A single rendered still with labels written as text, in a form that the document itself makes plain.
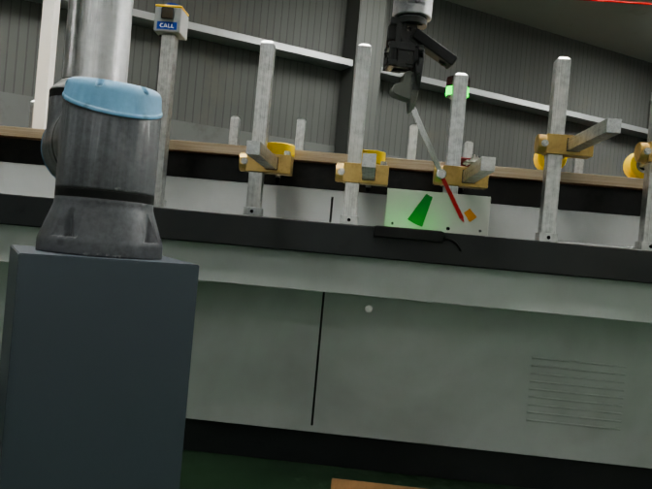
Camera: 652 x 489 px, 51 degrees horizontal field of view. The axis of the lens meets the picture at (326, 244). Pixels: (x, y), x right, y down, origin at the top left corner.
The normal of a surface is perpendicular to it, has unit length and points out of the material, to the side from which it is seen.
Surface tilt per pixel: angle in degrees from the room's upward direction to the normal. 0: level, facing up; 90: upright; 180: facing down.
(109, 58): 90
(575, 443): 90
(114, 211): 70
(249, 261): 90
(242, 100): 90
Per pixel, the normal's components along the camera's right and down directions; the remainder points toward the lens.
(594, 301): -0.06, 0.00
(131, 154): 0.68, 0.07
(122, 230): 0.63, -0.28
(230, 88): 0.46, 0.04
